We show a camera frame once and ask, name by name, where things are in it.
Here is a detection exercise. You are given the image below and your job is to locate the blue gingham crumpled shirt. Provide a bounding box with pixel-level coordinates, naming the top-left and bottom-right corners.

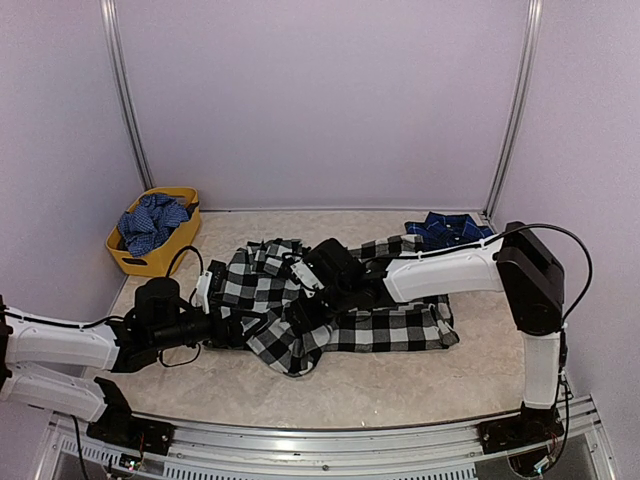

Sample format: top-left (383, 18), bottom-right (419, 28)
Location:
top-left (116, 193), bottom-right (190, 258)

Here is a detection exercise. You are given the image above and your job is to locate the aluminium frame post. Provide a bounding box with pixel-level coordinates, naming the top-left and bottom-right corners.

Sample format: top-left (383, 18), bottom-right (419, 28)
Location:
top-left (99, 0), bottom-right (155, 190)
top-left (482, 0), bottom-right (544, 225)

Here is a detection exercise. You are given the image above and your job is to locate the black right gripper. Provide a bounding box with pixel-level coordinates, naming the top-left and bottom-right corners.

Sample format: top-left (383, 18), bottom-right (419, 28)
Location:
top-left (286, 282), bottom-right (353, 333)

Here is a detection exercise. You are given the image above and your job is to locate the black white checked shirt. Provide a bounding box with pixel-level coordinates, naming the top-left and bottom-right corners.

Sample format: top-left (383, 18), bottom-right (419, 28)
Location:
top-left (211, 234), bottom-right (459, 377)

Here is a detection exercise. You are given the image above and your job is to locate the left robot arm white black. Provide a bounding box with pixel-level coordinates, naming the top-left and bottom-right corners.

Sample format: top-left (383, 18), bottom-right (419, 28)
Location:
top-left (1, 277), bottom-right (267, 455)

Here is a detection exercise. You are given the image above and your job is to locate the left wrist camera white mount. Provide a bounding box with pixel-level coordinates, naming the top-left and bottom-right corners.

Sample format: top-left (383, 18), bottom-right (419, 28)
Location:
top-left (190, 260), bottom-right (227, 314)

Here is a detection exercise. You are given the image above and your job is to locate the aluminium front rail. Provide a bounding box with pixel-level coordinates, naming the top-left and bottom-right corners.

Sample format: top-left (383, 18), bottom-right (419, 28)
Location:
top-left (29, 398), bottom-right (620, 479)

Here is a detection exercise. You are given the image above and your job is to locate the left aluminium frame post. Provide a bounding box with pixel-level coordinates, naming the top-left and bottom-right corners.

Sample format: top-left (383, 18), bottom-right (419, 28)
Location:
top-left (99, 0), bottom-right (155, 190)

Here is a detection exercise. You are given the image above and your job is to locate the right aluminium frame post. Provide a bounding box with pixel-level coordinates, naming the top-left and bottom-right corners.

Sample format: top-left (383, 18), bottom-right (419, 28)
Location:
top-left (482, 0), bottom-right (544, 225)

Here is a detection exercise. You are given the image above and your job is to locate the blue plaid shirt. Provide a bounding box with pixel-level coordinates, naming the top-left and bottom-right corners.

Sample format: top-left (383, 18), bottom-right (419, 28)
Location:
top-left (404, 212), bottom-right (494, 251)

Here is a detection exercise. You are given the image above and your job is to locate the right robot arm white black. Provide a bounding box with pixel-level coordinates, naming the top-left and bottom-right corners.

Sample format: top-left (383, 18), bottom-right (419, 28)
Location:
top-left (290, 222), bottom-right (572, 453)

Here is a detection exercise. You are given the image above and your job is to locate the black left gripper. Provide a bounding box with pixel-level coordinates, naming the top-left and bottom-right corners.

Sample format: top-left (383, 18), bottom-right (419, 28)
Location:
top-left (151, 297), bottom-right (267, 351)

